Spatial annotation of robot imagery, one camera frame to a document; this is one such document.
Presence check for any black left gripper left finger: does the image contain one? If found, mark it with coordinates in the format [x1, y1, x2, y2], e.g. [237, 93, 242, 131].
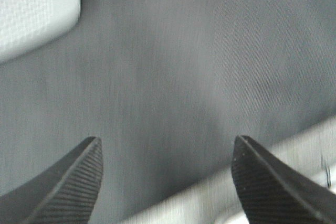
[1, 136, 102, 223]

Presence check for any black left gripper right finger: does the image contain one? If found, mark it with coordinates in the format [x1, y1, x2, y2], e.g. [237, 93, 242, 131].
[231, 135, 335, 223]

